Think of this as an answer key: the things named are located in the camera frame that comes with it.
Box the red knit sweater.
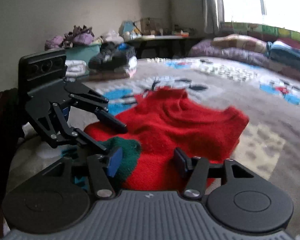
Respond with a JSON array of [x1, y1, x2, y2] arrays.
[[85, 88, 249, 191]]

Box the clutter clothes pile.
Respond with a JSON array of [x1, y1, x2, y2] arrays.
[[44, 17, 198, 51]]

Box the striped dark folded clothes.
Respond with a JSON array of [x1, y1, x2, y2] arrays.
[[88, 42, 137, 71]]

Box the pink folded garment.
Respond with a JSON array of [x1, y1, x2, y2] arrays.
[[88, 67, 137, 81]]

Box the teal plastic storage bin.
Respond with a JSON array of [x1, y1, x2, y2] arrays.
[[65, 44, 100, 63]]

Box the Mickey Mouse grey blanket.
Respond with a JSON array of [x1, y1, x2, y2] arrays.
[[3, 62, 300, 239]]

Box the dark side table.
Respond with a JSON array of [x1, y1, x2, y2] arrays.
[[126, 35, 202, 59]]

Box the purple quilt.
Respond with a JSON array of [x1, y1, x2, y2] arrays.
[[188, 40, 300, 81]]

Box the patterned beige pillow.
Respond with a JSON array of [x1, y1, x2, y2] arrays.
[[211, 34, 267, 54]]

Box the colourful foam bed barrier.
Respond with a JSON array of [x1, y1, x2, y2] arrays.
[[221, 22, 300, 42]]

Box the white grey curtain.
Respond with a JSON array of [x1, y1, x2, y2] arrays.
[[203, 0, 224, 34]]

